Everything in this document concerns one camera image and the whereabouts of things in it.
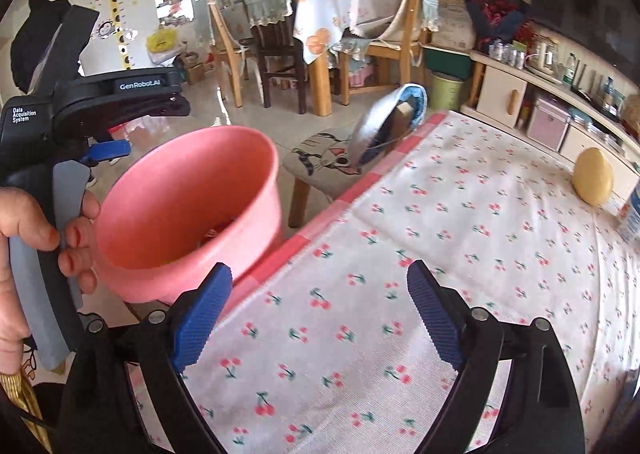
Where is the dark wrapped red flower bouquet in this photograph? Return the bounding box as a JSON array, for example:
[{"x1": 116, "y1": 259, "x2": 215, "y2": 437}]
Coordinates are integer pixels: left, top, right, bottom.
[{"x1": 460, "y1": 0, "x2": 531, "y2": 52}]

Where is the dining table orange print cloth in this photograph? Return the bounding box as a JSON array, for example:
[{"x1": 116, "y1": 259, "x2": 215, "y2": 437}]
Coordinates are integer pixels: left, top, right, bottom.
[{"x1": 292, "y1": 0, "x2": 361, "y2": 117}]

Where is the yellow plastic bag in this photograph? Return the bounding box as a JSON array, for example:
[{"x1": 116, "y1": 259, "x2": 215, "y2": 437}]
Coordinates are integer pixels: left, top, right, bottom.
[{"x1": 146, "y1": 27, "x2": 178, "y2": 52}]

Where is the yellow pear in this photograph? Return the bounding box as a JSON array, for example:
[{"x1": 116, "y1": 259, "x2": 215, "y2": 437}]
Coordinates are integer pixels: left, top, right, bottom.
[{"x1": 572, "y1": 147, "x2": 616, "y2": 207}]

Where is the cream tv cabinet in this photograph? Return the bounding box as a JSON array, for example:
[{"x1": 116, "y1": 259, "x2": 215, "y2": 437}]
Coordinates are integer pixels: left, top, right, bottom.
[{"x1": 460, "y1": 49, "x2": 640, "y2": 200}]

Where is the stool with cartoon cushion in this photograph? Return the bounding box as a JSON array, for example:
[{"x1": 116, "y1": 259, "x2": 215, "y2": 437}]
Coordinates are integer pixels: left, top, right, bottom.
[{"x1": 282, "y1": 129, "x2": 361, "y2": 230}]

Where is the dark green storage box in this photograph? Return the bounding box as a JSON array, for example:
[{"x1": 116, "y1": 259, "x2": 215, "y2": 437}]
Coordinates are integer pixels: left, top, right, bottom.
[{"x1": 422, "y1": 47, "x2": 473, "y2": 80}]

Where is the giraffe height chart sticker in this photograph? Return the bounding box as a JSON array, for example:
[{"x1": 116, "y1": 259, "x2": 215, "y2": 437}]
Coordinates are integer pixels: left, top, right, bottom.
[{"x1": 102, "y1": 0, "x2": 136, "y2": 70}]

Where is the dark wooden chair lace cover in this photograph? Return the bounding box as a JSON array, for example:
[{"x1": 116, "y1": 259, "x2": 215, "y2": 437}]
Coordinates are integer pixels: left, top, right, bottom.
[{"x1": 237, "y1": 0, "x2": 308, "y2": 115}]

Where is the cluster of silver cups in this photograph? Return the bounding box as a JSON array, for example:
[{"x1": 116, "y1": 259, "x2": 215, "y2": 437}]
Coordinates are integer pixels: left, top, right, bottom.
[{"x1": 487, "y1": 39, "x2": 528, "y2": 68}]

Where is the wooden chair white cover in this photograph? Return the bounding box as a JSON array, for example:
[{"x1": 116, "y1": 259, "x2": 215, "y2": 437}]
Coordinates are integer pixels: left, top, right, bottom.
[{"x1": 347, "y1": 0, "x2": 443, "y2": 108}]

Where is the pink storage box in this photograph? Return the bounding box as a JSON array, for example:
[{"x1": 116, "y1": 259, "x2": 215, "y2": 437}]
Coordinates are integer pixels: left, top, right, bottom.
[{"x1": 527, "y1": 97, "x2": 571, "y2": 152}]

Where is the light green bin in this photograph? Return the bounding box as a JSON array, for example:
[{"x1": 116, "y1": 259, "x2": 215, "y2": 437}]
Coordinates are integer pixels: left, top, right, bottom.
[{"x1": 430, "y1": 72, "x2": 468, "y2": 111}]

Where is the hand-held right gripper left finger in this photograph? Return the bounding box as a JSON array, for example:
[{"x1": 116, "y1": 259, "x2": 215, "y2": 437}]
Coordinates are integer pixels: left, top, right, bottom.
[{"x1": 55, "y1": 263, "x2": 235, "y2": 454}]

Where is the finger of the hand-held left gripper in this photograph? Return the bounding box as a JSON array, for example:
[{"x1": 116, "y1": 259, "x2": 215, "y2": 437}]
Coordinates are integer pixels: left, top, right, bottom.
[{"x1": 82, "y1": 141, "x2": 132, "y2": 166}]

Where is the small cardboard box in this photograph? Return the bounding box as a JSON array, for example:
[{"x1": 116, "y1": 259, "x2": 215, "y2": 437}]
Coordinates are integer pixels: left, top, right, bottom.
[{"x1": 395, "y1": 102, "x2": 416, "y2": 130}]

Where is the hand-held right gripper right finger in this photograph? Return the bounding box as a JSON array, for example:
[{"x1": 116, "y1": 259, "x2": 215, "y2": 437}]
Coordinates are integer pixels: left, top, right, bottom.
[{"x1": 406, "y1": 259, "x2": 586, "y2": 454}]

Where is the glass electric kettle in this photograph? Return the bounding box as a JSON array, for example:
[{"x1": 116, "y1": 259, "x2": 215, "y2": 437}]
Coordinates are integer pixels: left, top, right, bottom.
[{"x1": 527, "y1": 37, "x2": 561, "y2": 80}]

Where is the white milk bottle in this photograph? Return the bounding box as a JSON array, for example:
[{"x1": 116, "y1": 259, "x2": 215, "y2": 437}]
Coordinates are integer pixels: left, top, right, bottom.
[{"x1": 616, "y1": 184, "x2": 640, "y2": 245}]

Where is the dark cloth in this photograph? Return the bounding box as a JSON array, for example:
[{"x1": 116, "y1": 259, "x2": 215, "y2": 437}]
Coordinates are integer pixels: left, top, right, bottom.
[{"x1": 10, "y1": 0, "x2": 71, "y2": 92}]

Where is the pink plastic bin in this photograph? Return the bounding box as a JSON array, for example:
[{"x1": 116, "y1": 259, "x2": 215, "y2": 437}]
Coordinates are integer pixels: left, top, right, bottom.
[{"x1": 92, "y1": 125, "x2": 281, "y2": 302}]

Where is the gold patterned cloth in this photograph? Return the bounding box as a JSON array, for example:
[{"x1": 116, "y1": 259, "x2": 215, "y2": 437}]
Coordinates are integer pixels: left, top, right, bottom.
[{"x1": 0, "y1": 371, "x2": 53, "y2": 452}]

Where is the white printed sack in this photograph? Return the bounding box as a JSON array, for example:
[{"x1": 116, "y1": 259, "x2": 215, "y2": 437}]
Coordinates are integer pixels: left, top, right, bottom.
[{"x1": 432, "y1": 0, "x2": 476, "y2": 50}]

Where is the light wooden chair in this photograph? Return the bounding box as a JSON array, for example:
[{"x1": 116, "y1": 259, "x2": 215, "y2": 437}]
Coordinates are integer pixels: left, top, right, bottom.
[{"x1": 207, "y1": 0, "x2": 251, "y2": 108}]

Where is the person's left hand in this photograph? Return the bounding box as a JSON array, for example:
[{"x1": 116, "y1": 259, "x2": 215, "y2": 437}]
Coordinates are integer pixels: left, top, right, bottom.
[{"x1": 0, "y1": 187, "x2": 102, "y2": 350}]

